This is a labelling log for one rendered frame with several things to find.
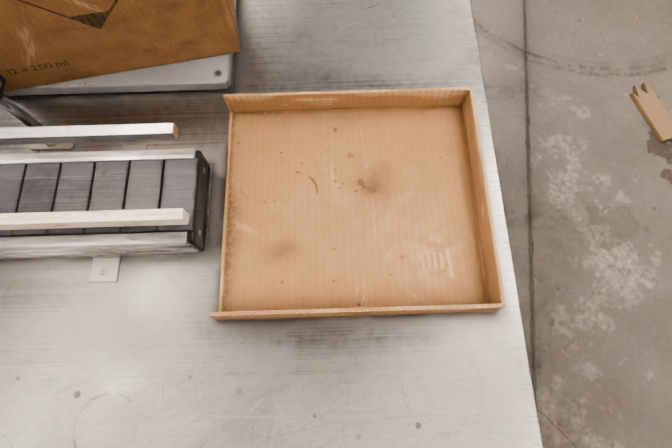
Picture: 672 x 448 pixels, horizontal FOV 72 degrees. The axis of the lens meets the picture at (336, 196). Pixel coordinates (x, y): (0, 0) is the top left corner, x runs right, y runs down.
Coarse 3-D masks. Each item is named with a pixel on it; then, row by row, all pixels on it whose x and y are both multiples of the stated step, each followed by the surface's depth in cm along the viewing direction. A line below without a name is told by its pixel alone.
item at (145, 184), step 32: (128, 160) 51; (160, 160) 51; (192, 160) 51; (0, 192) 50; (32, 192) 50; (64, 192) 50; (96, 192) 50; (128, 192) 50; (160, 192) 50; (192, 192) 50; (192, 224) 49
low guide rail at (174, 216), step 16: (176, 208) 46; (0, 224) 45; (16, 224) 45; (32, 224) 46; (48, 224) 46; (64, 224) 46; (80, 224) 46; (96, 224) 46; (112, 224) 46; (128, 224) 46; (144, 224) 47; (160, 224) 47; (176, 224) 47
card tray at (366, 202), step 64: (256, 128) 58; (320, 128) 58; (384, 128) 58; (448, 128) 58; (256, 192) 55; (320, 192) 55; (384, 192) 55; (448, 192) 55; (256, 256) 52; (320, 256) 52; (384, 256) 52; (448, 256) 52
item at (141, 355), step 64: (256, 0) 65; (320, 0) 65; (384, 0) 65; (448, 0) 65; (256, 64) 62; (320, 64) 62; (384, 64) 61; (448, 64) 61; (192, 128) 58; (128, 256) 53; (192, 256) 53; (0, 320) 50; (64, 320) 50; (128, 320) 50; (192, 320) 50; (256, 320) 50; (320, 320) 50; (384, 320) 50; (448, 320) 50; (512, 320) 50; (0, 384) 48; (64, 384) 48; (128, 384) 48; (192, 384) 48; (256, 384) 48; (320, 384) 48; (384, 384) 48; (448, 384) 48; (512, 384) 48
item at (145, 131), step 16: (0, 128) 44; (16, 128) 44; (32, 128) 44; (48, 128) 44; (64, 128) 44; (80, 128) 44; (96, 128) 44; (112, 128) 44; (128, 128) 44; (144, 128) 44; (160, 128) 43; (176, 128) 44; (0, 144) 44
